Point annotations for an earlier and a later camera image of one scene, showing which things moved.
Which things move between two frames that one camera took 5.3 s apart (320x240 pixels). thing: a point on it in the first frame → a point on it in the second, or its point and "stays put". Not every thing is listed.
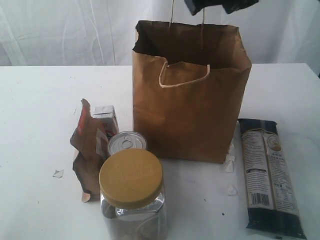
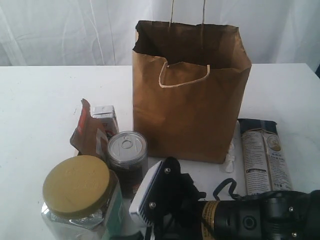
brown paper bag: (190, 82) stays put
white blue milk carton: (108, 119) stays put
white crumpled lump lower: (229, 167) stays put
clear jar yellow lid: (132, 196) → (82, 200)
